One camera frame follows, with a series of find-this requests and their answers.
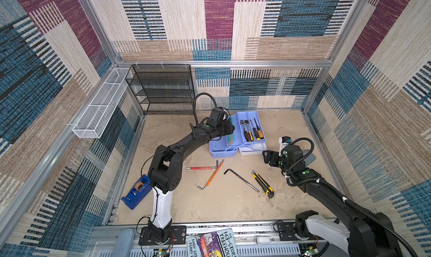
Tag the red hex key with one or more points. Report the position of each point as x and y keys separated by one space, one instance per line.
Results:
x=203 y=168

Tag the colourful treehouse book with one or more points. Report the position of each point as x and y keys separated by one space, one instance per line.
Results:
x=214 y=244

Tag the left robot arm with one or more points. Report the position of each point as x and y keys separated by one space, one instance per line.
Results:
x=166 y=168

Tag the yellow black utility knife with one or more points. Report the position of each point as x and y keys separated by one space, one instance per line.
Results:
x=264 y=185

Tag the black yellow screwdriver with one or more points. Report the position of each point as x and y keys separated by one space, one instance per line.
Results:
x=255 y=131

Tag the wooden handle screwdriver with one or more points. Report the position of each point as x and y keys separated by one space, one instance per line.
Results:
x=259 y=131

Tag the white and blue toolbox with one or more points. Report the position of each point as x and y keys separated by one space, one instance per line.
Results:
x=220 y=149

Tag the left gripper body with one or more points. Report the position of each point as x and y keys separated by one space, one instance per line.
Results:
x=225 y=128

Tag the orange hex key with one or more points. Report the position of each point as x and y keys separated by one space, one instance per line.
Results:
x=212 y=177

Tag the black wire mesh shelf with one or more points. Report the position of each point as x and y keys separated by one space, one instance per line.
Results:
x=162 y=89

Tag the yellow handled pliers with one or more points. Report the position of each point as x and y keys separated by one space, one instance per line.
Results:
x=249 y=131

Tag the white wire mesh basket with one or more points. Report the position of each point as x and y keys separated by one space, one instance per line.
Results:
x=98 y=113

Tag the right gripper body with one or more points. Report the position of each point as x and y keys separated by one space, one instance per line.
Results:
x=277 y=161

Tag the black hex key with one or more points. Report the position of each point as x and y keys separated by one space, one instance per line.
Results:
x=242 y=179

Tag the teal utility knife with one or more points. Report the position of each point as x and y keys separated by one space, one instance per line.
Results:
x=231 y=137

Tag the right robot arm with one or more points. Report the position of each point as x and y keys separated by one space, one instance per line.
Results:
x=360 y=233

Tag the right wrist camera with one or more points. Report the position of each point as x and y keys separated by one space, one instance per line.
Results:
x=283 y=142

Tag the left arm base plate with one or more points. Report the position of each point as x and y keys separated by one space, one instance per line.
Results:
x=152 y=236

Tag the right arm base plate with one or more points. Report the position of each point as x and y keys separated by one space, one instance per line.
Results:
x=286 y=232

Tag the blue tape dispenser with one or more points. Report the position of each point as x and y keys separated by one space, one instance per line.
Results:
x=138 y=192

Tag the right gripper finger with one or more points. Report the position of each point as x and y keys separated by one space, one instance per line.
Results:
x=267 y=159
x=267 y=153

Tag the red handled pliers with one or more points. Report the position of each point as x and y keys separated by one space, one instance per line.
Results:
x=246 y=134

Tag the grey sponge block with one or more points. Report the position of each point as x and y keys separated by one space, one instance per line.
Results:
x=310 y=159

